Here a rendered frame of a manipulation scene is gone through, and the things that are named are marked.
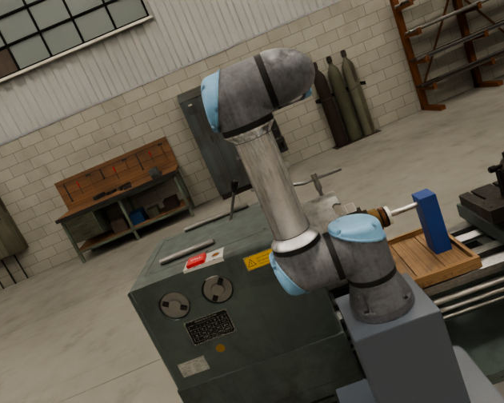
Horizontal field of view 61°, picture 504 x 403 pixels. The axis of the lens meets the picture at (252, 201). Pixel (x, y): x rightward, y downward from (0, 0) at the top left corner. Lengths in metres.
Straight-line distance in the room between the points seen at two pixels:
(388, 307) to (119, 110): 7.44
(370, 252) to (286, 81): 0.41
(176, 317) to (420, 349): 0.76
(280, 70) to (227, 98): 0.12
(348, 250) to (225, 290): 0.54
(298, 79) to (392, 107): 7.87
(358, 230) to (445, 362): 0.37
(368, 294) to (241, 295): 0.49
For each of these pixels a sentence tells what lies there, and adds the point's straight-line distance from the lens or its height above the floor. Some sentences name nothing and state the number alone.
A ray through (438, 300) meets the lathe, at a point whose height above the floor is 0.79.
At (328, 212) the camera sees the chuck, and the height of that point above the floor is 1.21.
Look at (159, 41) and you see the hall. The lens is 8.18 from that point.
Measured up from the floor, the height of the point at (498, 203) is 1.02.
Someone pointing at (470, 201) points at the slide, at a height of 0.97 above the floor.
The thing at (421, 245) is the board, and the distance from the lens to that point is 1.79.
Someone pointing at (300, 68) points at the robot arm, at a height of 1.69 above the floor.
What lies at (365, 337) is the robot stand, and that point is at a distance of 1.02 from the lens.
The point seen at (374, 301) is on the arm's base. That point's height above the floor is 1.15.
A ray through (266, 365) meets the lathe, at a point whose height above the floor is 0.84.
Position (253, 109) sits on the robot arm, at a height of 1.65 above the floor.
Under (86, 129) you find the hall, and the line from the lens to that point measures 8.31.
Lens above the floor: 1.70
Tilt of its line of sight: 14 degrees down
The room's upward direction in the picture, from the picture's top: 23 degrees counter-clockwise
